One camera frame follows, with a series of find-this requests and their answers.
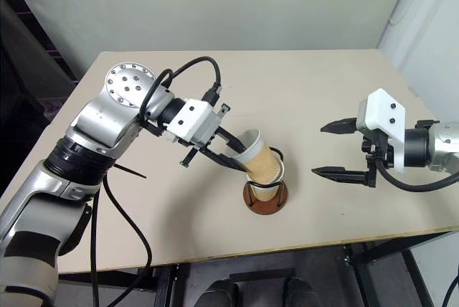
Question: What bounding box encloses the black cable tie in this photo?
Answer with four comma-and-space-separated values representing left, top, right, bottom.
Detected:
113, 164, 148, 179

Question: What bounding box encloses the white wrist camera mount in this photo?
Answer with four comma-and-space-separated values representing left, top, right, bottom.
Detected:
165, 98, 220, 143
357, 88, 407, 172

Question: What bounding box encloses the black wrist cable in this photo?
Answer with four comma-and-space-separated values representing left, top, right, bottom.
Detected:
376, 161, 459, 193
139, 56, 222, 125

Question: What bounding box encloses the wire cup holder brown base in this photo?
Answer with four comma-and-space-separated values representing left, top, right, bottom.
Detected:
242, 146, 289, 216

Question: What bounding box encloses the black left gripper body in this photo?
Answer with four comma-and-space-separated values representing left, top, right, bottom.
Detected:
180, 103, 231, 169

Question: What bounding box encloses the black metal table frame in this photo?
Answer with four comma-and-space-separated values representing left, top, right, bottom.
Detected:
59, 230, 459, 307

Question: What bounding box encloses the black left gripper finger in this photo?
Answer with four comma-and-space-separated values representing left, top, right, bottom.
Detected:
214, 126, 248, 153
200, 148, 249, 174

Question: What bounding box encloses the dark rounded shape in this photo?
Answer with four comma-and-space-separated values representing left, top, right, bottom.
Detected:
203, 279, 240, 307

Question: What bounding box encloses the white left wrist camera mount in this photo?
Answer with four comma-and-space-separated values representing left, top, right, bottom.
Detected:
165, 98, 220, 143

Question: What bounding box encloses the black hanging cable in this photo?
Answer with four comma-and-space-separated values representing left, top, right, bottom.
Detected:
103, 176, 153, 296
90, 190, 100, 307

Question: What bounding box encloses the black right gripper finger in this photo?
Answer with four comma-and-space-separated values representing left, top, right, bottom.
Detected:
311, 166, 369, 185
320, 117, 359, 135

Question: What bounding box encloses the brown ribbed paper cup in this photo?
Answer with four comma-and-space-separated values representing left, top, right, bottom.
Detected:
246, 161, 287, 203
232, 129, 286, 184

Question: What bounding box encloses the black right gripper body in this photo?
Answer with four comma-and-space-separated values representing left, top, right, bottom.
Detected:
361, 129, 392, 189

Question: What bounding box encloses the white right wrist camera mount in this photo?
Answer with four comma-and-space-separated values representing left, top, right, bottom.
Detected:
357, 88, 407, 172

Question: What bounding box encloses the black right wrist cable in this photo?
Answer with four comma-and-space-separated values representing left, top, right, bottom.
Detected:
376, 161, 459, 193

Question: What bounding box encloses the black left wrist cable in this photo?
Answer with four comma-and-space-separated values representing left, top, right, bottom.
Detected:
139, 56, 222, 125

